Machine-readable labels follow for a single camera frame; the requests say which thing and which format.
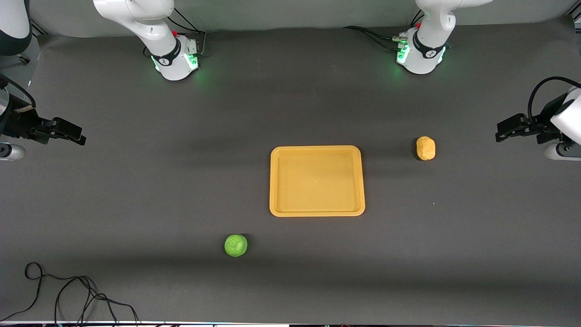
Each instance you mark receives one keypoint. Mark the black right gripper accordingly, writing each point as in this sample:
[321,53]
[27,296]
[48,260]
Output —
[19,123]

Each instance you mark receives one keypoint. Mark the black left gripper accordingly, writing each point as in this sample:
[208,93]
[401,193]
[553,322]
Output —
[538,123]

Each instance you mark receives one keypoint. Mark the yellow-brown potato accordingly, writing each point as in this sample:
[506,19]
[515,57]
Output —
[425,148]

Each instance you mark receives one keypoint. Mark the green apple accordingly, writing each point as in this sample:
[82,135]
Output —
[236,245]

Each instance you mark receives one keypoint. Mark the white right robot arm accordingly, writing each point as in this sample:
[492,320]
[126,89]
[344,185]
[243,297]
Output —
[160,37]

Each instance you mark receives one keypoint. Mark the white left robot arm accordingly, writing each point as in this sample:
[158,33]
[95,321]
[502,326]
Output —
[426,51]

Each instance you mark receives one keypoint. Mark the yellow plastic tray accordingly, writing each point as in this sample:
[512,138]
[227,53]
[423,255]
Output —
[317,180]

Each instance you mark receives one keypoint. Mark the aluminium frame rail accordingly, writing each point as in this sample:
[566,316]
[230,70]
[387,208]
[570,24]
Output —
[38,28]

